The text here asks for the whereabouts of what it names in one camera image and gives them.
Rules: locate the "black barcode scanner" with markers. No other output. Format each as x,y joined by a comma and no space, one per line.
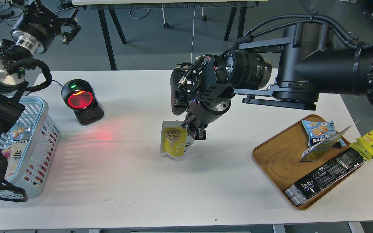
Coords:
80,97

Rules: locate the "white orange snack bag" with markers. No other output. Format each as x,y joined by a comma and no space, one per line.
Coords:
13,154

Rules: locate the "small blue snack bag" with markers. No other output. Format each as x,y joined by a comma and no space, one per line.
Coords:
22,133

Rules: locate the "light blue plastic basket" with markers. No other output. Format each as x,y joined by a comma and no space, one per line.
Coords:
30,176

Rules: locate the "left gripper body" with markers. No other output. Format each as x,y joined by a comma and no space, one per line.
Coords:
39,24

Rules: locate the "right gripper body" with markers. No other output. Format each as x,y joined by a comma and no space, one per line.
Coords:
201,113

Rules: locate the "long black snack package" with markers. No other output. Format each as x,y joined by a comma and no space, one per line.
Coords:
324,176

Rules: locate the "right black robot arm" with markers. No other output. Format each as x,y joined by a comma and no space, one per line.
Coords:
285,61

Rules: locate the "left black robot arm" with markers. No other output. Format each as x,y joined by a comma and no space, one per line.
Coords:
20,72

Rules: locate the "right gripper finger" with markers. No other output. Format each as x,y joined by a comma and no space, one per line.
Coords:
188,119
196,133

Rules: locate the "yellow grey snack pouch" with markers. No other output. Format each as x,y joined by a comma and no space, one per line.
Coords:
175,139
314,153

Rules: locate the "black legged background table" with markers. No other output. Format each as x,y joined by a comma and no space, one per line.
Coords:
156,39

